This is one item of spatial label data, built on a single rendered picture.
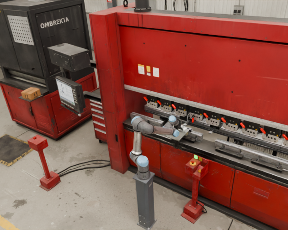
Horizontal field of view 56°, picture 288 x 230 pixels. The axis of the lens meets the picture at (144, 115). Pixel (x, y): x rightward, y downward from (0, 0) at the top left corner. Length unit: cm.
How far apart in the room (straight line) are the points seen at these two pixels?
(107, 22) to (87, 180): 229
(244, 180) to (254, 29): 158
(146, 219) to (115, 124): 127
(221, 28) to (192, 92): 77
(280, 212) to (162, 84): 188
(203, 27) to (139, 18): 75
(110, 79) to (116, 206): 167
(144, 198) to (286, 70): 191
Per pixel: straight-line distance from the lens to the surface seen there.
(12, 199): 437
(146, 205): 322
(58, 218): 387
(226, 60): 277
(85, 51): 319
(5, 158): 516
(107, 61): 333
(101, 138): 474
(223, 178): 335
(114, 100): 350
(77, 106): 333
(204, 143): 333
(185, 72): 299
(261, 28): 259
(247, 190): 333
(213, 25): 272
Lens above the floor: 284
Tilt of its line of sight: 30 degrees down
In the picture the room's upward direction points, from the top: 3 degrees counter-clockwise
